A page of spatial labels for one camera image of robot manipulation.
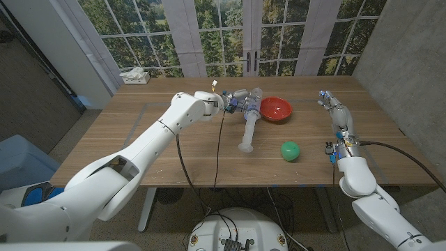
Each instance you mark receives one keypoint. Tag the printed window backdrop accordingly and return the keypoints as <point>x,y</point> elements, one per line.
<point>216,42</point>

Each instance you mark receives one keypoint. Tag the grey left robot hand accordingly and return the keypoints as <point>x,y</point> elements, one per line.
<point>240,101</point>

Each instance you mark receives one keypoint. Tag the white tissue box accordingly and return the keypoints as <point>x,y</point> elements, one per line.
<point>136,78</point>

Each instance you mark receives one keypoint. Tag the red bowl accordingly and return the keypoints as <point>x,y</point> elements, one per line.
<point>277,109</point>

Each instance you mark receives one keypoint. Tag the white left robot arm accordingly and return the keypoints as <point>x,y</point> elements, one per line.
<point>157,132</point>

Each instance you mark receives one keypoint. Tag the large clear plastic syringe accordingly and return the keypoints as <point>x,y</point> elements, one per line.
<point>248,134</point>

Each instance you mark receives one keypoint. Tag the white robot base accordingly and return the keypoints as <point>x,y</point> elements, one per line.
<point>237,230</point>

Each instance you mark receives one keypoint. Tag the white table leg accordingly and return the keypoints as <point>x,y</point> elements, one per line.
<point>146,212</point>

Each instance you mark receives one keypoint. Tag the green apple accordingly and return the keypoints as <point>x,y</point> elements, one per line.
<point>290,151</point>

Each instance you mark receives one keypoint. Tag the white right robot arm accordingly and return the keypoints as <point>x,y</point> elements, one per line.
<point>376,209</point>

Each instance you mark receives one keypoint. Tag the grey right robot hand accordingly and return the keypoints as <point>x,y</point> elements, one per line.
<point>343,120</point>

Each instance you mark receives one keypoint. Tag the white device with blue pads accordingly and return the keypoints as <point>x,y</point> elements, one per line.
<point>33,197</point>

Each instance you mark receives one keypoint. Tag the blue plastic bin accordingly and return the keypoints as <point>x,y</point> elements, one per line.
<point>24,160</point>

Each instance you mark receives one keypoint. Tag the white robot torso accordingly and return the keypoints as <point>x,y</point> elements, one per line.
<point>69,247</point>

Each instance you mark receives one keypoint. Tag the grey table leg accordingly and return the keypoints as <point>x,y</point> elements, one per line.
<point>327,212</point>

